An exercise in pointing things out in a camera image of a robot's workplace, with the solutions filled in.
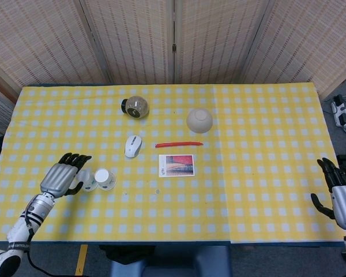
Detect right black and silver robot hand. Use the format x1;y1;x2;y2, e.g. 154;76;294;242
310;157;346;231

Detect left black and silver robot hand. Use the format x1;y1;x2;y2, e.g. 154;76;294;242
39;152;92;200

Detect white paper cup blue flowers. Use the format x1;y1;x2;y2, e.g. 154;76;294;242
93;169;117;192
74;169;99;192

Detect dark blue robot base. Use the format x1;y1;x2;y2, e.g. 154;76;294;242
108;245;230;277

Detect white and grey computer mouse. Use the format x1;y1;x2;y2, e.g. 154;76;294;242
125;134;143;159

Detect yellow floor tape strip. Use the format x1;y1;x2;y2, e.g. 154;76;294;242
74;244;89;276

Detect white power strip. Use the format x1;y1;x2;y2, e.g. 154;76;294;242
330;94;346;129

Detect yellow white checked tablecloth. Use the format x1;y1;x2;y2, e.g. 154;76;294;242
0;82;346;244

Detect round glass jar black lid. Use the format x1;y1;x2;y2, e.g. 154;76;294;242
121;95;151;119

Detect postcard with red picture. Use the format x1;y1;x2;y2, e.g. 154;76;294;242
158;154;196;178

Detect red stick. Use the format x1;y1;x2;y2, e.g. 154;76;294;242
155;140;205;149

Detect beige upturned bowl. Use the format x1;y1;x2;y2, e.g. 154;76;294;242
186;107;214;134

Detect woven folding screen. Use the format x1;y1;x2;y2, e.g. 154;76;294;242
0;0;346;135

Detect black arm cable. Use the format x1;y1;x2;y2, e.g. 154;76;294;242
25;248;54;276

